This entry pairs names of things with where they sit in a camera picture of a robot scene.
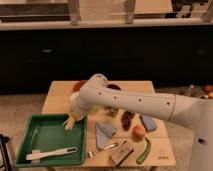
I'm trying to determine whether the yellow banana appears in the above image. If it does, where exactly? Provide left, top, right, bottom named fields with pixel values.
left=63, top=112, right=83, bottom=130

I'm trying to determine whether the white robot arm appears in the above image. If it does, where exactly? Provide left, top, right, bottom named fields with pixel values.
left=71, top=74, right=213, bottom=171

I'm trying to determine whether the green plastic tray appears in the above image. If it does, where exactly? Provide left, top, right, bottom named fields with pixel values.
left=15, top=114, right=87, bottom=168

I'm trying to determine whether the small metal cup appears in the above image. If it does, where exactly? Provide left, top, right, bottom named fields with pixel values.
left=106, top=107, right=119, bottom=117

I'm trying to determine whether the orange bowl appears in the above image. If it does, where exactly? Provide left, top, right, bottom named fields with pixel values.
left=72, top=80, right=87, bottom=92

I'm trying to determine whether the white cup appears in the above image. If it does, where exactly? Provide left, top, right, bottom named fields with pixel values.
left=69, top=92, right=79, bottom=102

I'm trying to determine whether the dark grape bunch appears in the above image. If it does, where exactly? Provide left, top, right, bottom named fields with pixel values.
left=121, top=111, right=135, bottom=131

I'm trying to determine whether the blue folded cloth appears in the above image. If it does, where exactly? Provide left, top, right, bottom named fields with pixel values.
left=95, top=122, right=117, bottom=149

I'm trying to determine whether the orange fruit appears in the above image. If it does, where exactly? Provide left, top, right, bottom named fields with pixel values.
left=132, top=125, right=146, bottom=140

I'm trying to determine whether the blue sponge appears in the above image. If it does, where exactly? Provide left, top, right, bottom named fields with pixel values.
left=140, top=115, right=157, bottom=132

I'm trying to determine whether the wooden table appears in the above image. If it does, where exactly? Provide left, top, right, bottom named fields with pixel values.
left=41, top=81, right=176, bottom=171

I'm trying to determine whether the metal fork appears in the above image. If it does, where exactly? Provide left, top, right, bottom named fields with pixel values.
left=87, top=143, right=119, bottom=158

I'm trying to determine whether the dark cabinet counter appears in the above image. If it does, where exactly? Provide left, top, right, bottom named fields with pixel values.
left=0, top=25, right=213, bottom=94

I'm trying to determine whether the wooden block brush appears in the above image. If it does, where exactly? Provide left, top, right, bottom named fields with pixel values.
left=109, top=141, right=134, bottom=166

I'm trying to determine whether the green cucumber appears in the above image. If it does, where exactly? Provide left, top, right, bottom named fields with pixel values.
left=136, top=138, right=151, bottom=164

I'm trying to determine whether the white plastic spatula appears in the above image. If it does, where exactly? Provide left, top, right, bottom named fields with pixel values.
left=26, top=147, right=78, bottom=160

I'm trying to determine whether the black stand at left edge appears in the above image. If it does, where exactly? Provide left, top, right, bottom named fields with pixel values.
left=0, top=134, right=12, bottom=171

